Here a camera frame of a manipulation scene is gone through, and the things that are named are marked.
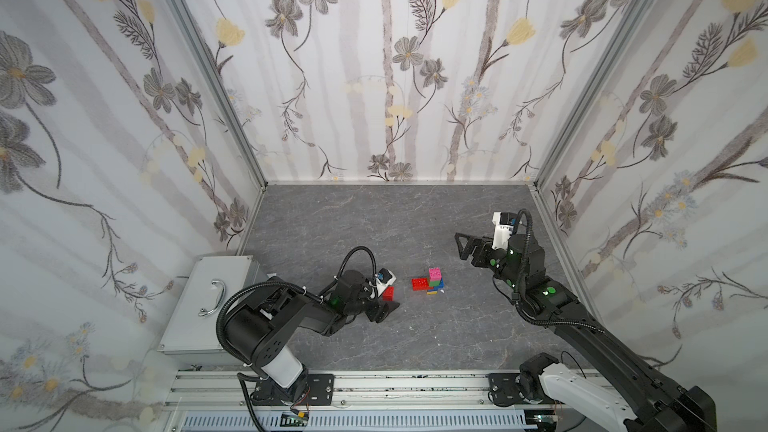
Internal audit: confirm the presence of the small red lego brick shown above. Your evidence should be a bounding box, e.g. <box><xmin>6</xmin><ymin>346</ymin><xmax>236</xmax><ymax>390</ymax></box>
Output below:
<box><xmin>382</xmin><ymin>287</ymin><xmax>394</xmax><ymax>301</ymax></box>

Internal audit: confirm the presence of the long red lego brick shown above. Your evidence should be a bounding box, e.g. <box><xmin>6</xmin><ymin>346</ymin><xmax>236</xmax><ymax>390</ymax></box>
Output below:
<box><xmin>411</xmin><ymin>277</ymin><xmax>430</xmax><ymax>291</ymax></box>

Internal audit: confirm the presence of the pink lego brick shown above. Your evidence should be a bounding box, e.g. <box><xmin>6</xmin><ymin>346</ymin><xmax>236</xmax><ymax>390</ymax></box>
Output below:
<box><xmin>429</xmin><ymin>268</ymin><xmax>442</xmax><ymax>281</ymax></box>

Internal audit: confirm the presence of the white slotted cable duct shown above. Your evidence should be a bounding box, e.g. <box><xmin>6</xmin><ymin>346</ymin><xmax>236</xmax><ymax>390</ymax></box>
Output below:
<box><xmin>177</xmin><ymin>410</ymin><xmax>538</xmax><ymax>431</ymax></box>

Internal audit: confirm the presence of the small green circuit board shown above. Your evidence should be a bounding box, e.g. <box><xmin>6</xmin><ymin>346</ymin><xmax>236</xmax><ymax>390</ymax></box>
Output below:
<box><xmin>280</xmin><ymin>411</ymin><xmax>309</xmax><ymax>427</ymax></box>

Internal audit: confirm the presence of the black corrugated cable conduit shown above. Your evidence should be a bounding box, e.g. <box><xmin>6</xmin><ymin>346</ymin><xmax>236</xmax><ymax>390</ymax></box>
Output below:
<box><xmin>215</xmin><ymin>278</ymin><xmax>307</xmax><ymax>361</ymax></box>

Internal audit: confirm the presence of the grey metal control box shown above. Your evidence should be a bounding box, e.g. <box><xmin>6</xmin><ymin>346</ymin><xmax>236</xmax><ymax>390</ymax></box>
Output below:
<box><xmin>159</xmin><ymin>255</ymin><xmax>266</xmax><ymax>366</ymax></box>

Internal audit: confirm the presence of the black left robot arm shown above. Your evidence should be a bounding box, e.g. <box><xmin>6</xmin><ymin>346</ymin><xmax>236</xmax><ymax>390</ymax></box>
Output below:
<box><xmin>215</xmin><ymin>268</ymin><xmax>399</xmax><ymax>403</ymax></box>

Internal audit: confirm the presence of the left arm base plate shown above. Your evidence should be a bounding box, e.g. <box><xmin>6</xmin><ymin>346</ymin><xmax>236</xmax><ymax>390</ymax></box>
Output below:
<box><xmin>249</xmin><ymin>373</ymin><xmax>336</xmax><ymax>407</ymax></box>

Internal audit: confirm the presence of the aluminium frame rail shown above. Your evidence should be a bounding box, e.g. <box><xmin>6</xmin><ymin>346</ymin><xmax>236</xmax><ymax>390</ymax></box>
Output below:
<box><xmin>161</xmin><ymin>369</ymin><xmax>601</xmax><ymax>415</ymax></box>

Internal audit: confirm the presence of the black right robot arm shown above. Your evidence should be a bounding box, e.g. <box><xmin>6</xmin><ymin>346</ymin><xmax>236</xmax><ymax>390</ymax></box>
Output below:
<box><xmin>455</xmin><ymin>233</ymin><xmax>717</xmax><ymax>431</ymax></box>

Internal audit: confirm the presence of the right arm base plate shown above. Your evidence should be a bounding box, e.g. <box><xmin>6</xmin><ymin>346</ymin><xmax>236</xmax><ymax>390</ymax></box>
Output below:
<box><xmin>488</xmin><ymin>372</ymin><xmax>541</xmax><ymax>407</ymax></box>

